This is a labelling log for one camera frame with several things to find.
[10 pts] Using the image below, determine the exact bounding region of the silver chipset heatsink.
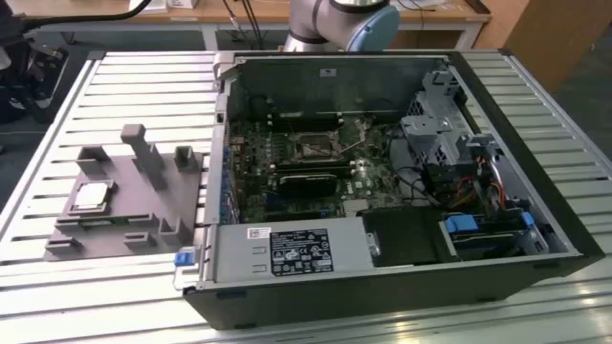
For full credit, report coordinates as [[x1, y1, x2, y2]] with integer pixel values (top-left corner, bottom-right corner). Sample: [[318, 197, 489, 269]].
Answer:
[[342, 200, 370, 217]]

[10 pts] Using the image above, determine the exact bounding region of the CPU socket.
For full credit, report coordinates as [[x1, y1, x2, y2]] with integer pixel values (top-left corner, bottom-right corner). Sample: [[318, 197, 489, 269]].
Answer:
[[287, 133, 341, 161]]

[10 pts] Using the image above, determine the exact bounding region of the black RAM slot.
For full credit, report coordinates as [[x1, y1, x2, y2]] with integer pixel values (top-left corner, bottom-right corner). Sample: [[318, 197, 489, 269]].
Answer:
[[275, 161, 350, 171]]

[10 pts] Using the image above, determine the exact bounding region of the grey power supply unit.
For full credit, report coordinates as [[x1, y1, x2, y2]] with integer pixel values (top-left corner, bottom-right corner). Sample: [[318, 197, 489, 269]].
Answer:
[[209, 219, 375, 282]]

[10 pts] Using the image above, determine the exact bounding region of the silver square CPU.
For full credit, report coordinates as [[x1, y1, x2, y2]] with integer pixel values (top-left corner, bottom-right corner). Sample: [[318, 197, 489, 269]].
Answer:
[[71, 182, 109, 209]]

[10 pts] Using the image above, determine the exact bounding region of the brown wooden cabinet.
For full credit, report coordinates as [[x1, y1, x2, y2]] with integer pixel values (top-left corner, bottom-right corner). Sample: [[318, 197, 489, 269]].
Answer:
[[471, 0, 612, 93]]

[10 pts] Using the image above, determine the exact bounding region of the black cable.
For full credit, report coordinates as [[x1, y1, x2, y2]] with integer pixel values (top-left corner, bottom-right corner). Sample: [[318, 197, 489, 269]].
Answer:
[[21, 0, 150, 24]]

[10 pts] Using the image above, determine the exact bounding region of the black graphics card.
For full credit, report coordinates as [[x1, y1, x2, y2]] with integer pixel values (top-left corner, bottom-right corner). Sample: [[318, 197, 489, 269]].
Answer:
[[275, 173, 339, 196]]

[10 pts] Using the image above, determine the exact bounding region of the black office chair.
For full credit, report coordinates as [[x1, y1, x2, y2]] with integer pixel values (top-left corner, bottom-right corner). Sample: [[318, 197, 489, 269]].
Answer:
[[0, 12, 69, 125]]

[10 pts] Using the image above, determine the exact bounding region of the metal disk bay cage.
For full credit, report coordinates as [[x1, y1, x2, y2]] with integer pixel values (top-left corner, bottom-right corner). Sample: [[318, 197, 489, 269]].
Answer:
[[398, 70, 505, 169]]

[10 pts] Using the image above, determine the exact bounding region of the metal socket cover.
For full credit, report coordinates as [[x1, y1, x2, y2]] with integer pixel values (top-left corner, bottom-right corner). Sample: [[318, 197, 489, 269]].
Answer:
[[333, 118, 377, 154]]

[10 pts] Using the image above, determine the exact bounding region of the blue disk carrier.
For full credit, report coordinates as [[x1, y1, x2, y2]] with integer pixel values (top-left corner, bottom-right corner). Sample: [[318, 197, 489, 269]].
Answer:
[[441, 212, 479, 237]]

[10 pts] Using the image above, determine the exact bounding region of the coloured wire bundle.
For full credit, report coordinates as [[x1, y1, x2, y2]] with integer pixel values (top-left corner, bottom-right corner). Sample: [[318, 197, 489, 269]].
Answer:
[[450, 151, 507, 210]]

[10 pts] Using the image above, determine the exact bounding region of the green motherboard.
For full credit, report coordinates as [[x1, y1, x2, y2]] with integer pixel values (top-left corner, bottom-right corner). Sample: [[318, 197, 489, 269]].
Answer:
[[227, 115, 414, 222]]

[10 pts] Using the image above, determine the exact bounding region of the black open PC case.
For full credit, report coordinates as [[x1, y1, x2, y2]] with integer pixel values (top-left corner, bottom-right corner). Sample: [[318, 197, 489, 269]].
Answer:
[[181, 49, 606, 331]]

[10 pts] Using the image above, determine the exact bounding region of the grey plastic parts rack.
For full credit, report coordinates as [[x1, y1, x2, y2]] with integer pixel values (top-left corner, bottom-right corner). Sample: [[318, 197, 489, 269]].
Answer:
[[42, 123, 207, 262]]

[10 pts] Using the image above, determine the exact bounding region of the green RAM stick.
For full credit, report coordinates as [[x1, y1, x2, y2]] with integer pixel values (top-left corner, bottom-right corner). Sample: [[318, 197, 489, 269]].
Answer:
[[79, 217, 133, 227]]

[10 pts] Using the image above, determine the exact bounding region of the wooden desk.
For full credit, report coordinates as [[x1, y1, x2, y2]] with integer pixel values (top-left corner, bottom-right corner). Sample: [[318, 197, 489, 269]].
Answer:
[[13, 0, 491, 51]]

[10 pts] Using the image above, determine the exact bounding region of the black plastic shroud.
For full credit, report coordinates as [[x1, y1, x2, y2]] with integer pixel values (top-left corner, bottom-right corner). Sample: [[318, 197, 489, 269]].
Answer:
[[357, 206, 461, 268]]

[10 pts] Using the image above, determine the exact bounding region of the metal locking lever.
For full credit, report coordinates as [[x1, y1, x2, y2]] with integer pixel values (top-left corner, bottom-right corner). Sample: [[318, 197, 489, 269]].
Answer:
[[335, 139, 374, 156]]

